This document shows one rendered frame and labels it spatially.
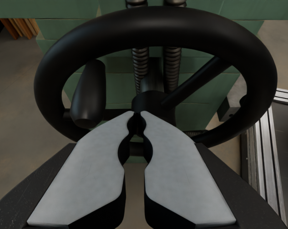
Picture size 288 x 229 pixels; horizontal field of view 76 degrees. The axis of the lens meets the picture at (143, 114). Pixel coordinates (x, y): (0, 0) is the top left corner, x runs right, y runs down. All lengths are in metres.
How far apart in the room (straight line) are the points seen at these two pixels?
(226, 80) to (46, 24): 0.40
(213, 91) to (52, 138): 0.98
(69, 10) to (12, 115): 1.16
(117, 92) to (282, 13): 0.37
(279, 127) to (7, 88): 1.71
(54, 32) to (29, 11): 0.05
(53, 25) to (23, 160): 0.97
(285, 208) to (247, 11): 0.80
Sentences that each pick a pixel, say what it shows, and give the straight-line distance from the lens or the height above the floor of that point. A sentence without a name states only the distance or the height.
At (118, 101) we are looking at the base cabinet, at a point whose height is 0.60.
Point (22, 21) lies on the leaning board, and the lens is 1.93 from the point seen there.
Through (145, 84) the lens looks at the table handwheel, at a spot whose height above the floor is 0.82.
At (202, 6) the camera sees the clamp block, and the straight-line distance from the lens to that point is 0.25.
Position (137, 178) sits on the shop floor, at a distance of 1.05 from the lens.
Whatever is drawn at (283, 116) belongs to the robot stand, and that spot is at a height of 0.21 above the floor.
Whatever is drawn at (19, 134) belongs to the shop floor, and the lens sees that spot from 1.36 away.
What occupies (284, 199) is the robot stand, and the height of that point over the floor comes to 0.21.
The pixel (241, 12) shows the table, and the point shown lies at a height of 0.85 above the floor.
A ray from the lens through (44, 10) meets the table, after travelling 0.38.
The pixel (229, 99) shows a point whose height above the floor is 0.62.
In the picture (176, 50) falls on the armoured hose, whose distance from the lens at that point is 0.25.
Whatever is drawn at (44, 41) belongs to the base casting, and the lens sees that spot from 0.43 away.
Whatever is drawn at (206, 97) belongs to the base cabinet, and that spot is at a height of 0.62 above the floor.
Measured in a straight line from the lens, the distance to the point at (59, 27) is 0.39.
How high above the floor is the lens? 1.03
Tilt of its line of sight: 59 degrees down
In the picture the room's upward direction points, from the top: 1 degrees clockwise
